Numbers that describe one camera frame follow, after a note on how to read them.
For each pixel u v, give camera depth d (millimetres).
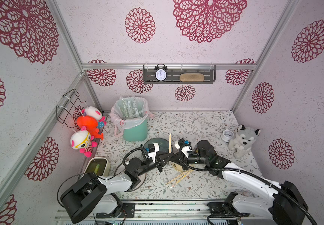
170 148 672
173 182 835
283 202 401
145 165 599
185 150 647
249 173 495
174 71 966
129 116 898
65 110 755
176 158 664
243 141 834
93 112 942
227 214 711
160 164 636
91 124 877
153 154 637
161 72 895
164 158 678
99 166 845
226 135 1010
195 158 640
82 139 796
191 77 898
